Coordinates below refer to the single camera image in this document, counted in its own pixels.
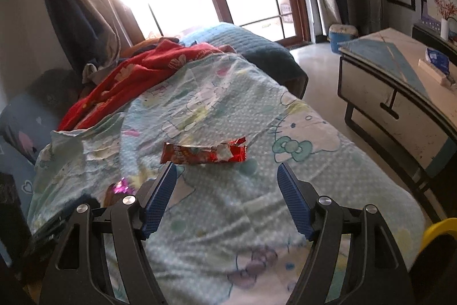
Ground blue patterned pillow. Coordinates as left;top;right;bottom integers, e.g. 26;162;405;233
1;93;60;214

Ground white flat box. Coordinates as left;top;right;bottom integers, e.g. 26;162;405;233
418;59;455;88

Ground purple shiny wrapper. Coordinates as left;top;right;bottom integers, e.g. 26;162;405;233
103;178;136;208

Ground red snack wrapper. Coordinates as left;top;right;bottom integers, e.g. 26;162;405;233
160;137;247;165

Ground blue tissue pack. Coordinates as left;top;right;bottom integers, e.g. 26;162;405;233
425;48;450;76

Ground red floral blanket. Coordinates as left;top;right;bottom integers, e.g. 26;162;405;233
58;39;235;131

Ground white vase red flowers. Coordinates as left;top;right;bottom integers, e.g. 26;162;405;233
434;0;456;41

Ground teal quilted cushion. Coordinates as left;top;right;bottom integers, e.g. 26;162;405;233
180;22;308;98

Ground light blue cartoon bedsheet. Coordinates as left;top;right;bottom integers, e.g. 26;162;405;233
27;49;424;304

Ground coffee table with drawers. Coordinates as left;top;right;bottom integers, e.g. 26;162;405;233
338;28;456;222

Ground blue white cooler box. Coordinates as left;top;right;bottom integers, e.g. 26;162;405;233
328;24;359;53

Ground black white tv cabinet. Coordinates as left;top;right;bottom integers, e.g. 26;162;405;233
412;23;456;58

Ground yellow rimmed trash bin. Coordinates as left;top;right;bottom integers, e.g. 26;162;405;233
409;218;456;300

